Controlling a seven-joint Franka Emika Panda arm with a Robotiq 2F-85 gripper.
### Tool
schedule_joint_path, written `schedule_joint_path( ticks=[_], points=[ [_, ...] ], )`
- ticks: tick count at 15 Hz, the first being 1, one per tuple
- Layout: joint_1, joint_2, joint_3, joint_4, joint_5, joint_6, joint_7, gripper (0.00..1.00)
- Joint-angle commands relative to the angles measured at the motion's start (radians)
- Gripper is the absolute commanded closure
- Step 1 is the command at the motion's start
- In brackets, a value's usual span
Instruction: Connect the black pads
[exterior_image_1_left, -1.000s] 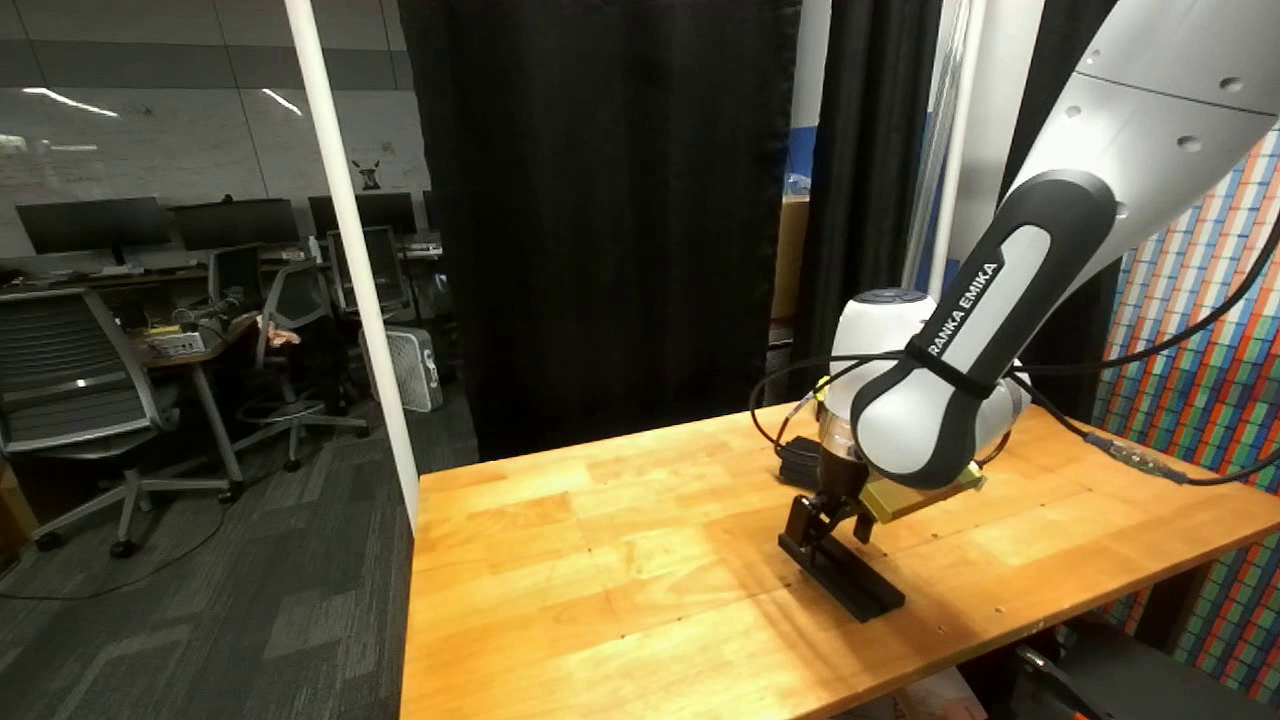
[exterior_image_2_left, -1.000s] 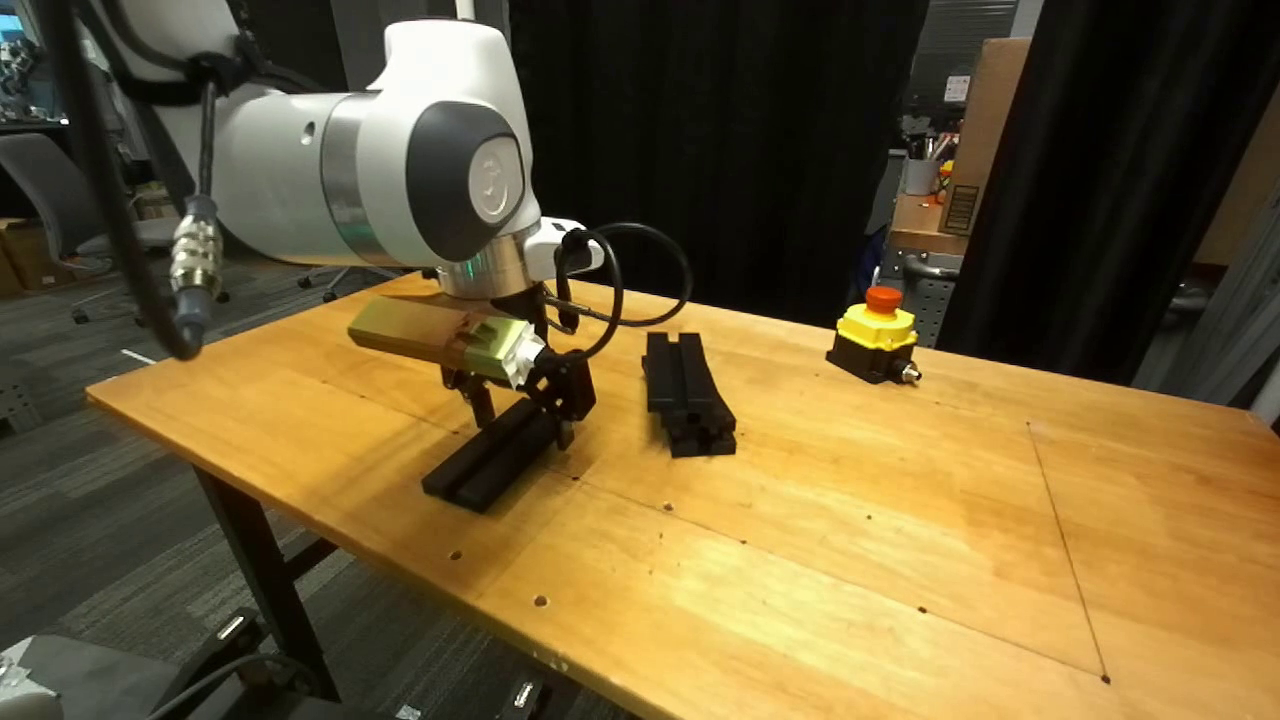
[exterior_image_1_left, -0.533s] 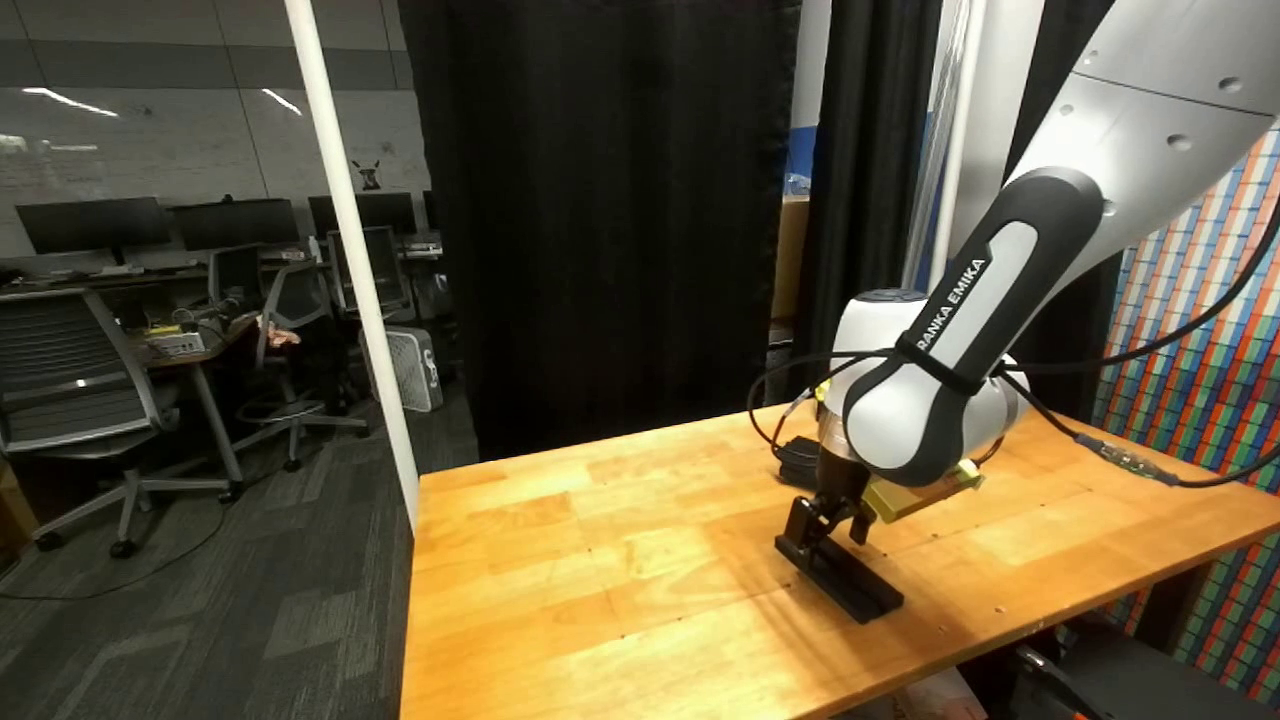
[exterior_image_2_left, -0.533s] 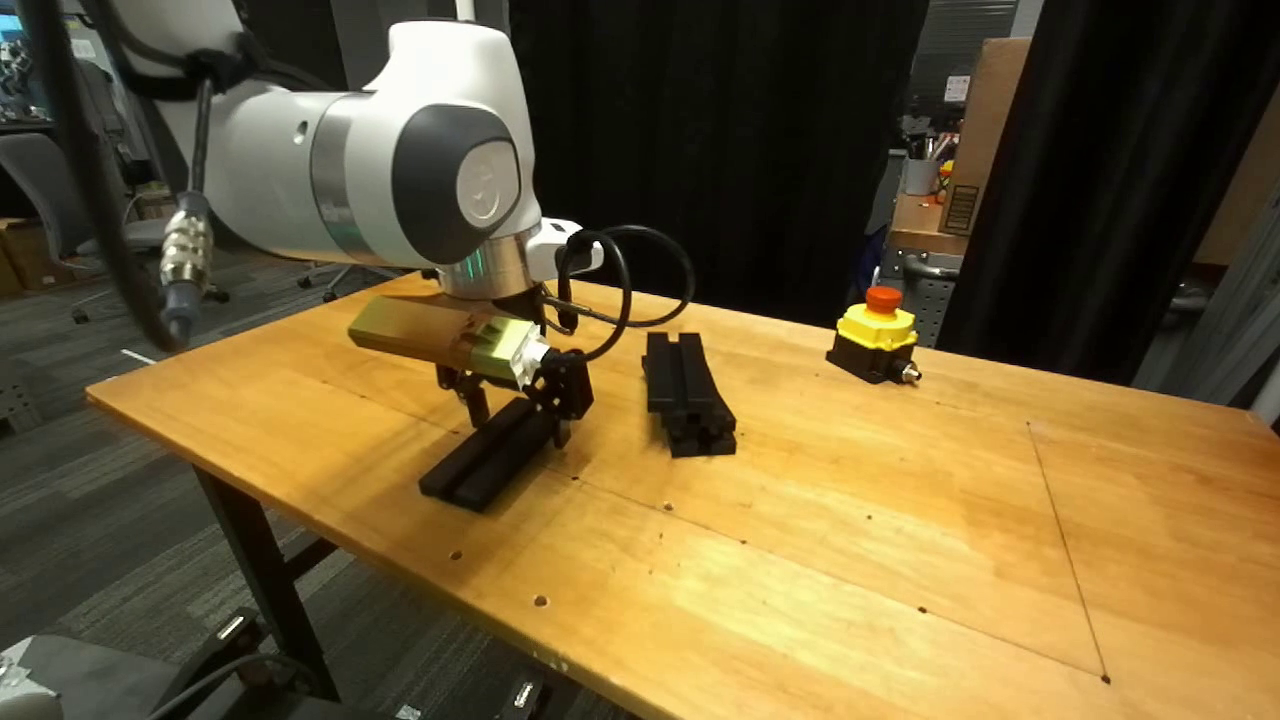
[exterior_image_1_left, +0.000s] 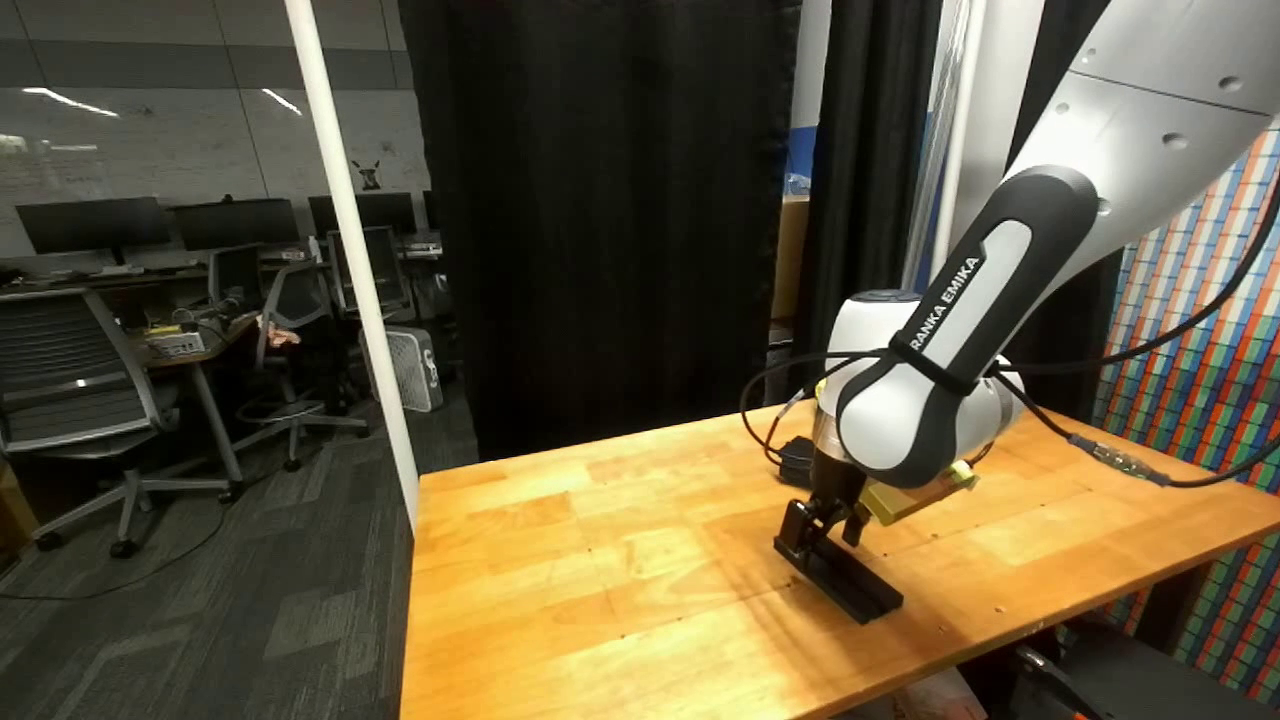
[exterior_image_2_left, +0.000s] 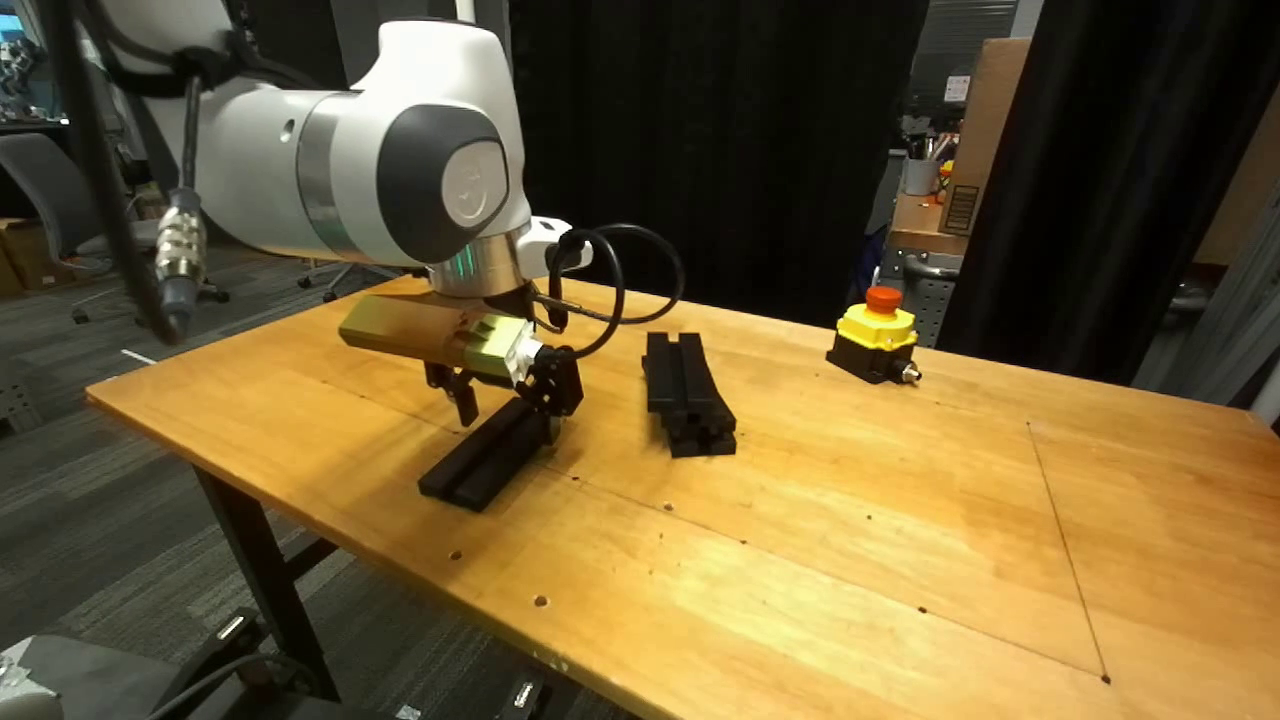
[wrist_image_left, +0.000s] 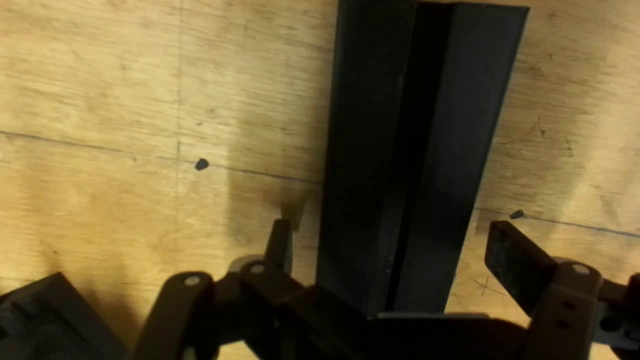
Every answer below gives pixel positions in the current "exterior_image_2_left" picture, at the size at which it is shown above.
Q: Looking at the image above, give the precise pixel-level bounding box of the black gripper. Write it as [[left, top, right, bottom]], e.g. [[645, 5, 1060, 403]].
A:
[[421, 339, 588, 452]]

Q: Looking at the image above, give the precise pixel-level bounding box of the wide black curtain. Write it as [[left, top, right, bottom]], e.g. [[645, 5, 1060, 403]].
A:
[[508, 0, 932, 334]]

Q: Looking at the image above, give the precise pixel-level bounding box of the yellow emergency stop button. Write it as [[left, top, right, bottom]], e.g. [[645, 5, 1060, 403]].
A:
[[823, 282, 927, 394]]

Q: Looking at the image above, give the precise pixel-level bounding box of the small cardboard box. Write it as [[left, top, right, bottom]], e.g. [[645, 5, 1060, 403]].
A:
[[890, 193, 969, 262]]

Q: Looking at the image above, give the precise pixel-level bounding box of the brown cardboard box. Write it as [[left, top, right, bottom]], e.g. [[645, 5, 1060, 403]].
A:
[[0, 215, 62, 301]]

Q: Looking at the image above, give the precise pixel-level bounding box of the grey high-back office chair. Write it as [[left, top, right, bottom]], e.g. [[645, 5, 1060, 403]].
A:
[[0, 130, 123, 325]]

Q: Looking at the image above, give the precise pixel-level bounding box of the tall cardboard box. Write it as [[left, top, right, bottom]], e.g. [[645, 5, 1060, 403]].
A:
[[949, 34, 1037, 204]]

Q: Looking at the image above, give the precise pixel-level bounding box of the narrow black curtain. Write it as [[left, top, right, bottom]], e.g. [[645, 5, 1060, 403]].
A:
[[937, 0, 1280, 394]]

